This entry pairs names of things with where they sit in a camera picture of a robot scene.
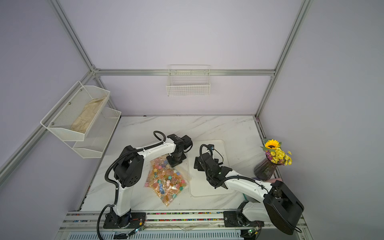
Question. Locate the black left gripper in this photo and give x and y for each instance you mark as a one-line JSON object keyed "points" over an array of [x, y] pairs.
{"points": [[173, 164]]}

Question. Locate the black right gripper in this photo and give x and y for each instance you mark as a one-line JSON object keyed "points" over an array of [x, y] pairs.
{"points": [[198, 163]]}

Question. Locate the clear ziploc bag of candies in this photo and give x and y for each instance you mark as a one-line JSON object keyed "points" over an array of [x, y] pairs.
{"points": [[166, 182]]}

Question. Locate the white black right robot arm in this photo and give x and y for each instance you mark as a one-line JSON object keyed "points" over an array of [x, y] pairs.
{"points": [[283, 208]]}

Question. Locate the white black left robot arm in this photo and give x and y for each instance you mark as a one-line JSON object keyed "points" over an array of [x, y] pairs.
{"points": [[126, 171]]}

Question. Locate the dark glass vase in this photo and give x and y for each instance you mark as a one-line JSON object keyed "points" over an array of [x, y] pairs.
{"points": [[265, 169]]}

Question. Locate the sunflower and yellow flower bouquet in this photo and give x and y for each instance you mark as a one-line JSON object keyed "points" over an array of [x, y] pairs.
{"points": [[275, 154]]}

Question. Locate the beige cloth in shelf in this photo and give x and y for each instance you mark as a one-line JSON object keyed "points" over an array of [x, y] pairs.
{"points": [[84, 120]]}

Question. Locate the white two-tier mesh shelf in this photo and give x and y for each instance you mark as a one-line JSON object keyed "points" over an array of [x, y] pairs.
{"points": [[94, 142]]}

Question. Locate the white wire wall basket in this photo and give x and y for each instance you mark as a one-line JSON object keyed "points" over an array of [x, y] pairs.
{"points": [[188, 80]]}

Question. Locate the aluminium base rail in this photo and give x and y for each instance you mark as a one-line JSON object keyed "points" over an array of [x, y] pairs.
{"points": [[173, 225]]}

